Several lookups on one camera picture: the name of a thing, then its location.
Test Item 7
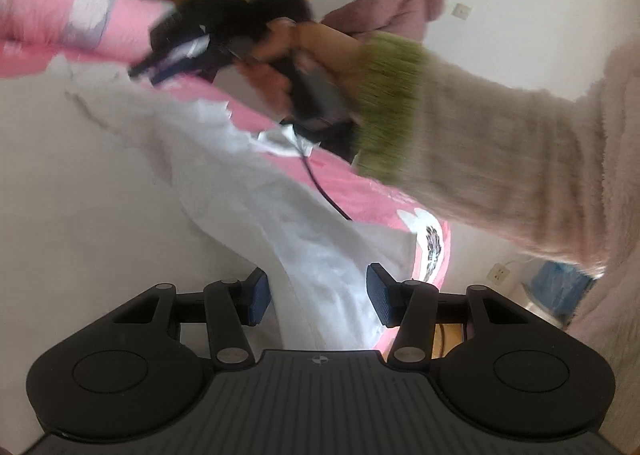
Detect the pink grey floral quilt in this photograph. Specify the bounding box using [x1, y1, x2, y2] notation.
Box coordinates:
[0, 0, 173, 60]

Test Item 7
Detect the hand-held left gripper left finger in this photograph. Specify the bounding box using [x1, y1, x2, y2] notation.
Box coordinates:
[114, 269, 272, 371]

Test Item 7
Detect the light grey shirt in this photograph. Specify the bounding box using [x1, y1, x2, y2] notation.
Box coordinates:
[0, 52, 426, 446]

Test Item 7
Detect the blue plastic object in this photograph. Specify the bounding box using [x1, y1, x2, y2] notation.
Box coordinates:
[522, 260, 598, 331]

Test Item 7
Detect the person's right forearm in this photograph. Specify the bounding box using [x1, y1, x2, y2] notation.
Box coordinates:
[350, 30, 640, 286]

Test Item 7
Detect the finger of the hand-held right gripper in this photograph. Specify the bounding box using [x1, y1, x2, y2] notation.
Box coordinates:
[127, 30, 211, 86]

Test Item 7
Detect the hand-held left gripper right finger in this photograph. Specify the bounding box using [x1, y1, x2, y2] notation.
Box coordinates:
[366, 263, 531, 371]

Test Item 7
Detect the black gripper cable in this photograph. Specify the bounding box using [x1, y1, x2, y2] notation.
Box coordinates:
[295, 135, 353, 222]

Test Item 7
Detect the person's right hand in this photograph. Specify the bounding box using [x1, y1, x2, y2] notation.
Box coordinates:
[235, 19, 368, 120]

